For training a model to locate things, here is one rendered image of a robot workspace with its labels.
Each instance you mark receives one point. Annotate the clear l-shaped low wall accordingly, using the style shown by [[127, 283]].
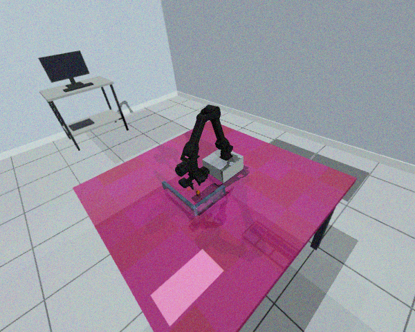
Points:
[[200, 208]]

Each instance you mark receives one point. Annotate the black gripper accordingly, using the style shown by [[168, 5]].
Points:
[[188, 182]]

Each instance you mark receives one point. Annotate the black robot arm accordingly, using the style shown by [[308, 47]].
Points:
[[191, 148]]

